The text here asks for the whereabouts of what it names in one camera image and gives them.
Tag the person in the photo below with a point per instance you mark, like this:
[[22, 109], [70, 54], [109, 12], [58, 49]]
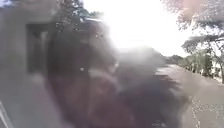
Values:
[[96, 93]]

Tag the grey building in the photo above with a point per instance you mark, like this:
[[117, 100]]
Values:
[[16, 50]]

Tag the grey asphalt road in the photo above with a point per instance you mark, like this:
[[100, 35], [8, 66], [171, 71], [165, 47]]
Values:
[[208, 95]]

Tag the tree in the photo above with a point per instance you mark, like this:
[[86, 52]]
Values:
[[71, 11]]

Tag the row of trees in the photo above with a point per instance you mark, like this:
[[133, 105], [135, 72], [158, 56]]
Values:
[[203, 61]]

